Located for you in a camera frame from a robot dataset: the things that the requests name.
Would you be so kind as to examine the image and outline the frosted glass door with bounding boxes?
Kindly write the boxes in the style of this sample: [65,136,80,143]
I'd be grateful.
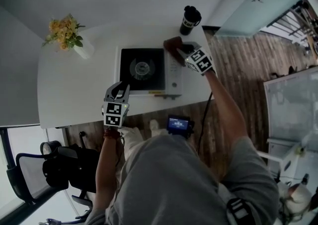
[215,0,312,37]

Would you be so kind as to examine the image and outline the yellow flower bouquet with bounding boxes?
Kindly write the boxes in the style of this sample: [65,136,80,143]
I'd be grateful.
[42,13,86,51]

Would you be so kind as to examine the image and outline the round black device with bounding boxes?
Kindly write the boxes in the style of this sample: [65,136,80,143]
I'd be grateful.
[40,140,61,157]

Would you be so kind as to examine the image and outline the black bottle with white label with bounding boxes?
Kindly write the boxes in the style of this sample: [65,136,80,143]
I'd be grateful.
[179,5,203,36]

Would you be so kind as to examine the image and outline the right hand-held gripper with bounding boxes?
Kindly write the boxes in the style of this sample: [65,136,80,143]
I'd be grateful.
[176,41,216,76]

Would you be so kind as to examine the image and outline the black harness strap buckle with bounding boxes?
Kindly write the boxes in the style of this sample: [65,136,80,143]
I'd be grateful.
[227,198,254,223]

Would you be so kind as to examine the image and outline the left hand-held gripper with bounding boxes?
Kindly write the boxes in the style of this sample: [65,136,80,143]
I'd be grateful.
[101,81,131,129]

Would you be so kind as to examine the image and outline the small black screen device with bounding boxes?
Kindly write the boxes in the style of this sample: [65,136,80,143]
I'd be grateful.
[166,114,195,137]

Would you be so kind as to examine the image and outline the black cable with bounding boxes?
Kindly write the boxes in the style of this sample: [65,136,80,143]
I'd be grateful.
[196,91,215,155]

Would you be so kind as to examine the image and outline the person's left forearm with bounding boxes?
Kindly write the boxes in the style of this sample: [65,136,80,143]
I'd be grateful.
[95,129,125,210]

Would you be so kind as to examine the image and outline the reddish brown cloth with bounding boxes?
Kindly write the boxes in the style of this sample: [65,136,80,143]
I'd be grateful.
[163,36,186,67]

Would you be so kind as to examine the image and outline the glass partition panel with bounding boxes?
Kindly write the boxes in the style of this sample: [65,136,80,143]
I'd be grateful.
[263,66,318,145]

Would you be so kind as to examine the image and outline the white ribbed vase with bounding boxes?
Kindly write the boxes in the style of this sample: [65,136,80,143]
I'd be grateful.
[73,41,95,60]

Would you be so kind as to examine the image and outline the person's white trousers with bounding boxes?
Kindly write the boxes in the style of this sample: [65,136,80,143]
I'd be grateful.
[121,119,171,167]

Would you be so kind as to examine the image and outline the person's grey shirt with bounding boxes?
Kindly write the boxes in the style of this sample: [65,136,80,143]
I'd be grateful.
[84,134,280,225]

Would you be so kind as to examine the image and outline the black and white portable gas stove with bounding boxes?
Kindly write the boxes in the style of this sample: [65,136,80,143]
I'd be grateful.
[114,46,183,101]

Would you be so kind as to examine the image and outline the brown bead bracelet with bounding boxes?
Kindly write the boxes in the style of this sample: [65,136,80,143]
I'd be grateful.
[103,127,120,141]

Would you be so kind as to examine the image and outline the person's right forearm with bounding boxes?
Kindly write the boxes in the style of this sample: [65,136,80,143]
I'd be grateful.
[204,69,250,182]

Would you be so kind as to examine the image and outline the white side table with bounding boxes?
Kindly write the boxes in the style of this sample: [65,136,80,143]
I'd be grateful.
[267,138,304,178]

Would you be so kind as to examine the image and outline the black mesh office chair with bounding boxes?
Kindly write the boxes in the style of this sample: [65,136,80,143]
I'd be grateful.
[6,131,100,225]

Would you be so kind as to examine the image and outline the black backpack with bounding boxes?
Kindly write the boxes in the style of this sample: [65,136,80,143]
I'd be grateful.
[42,144,100,194]

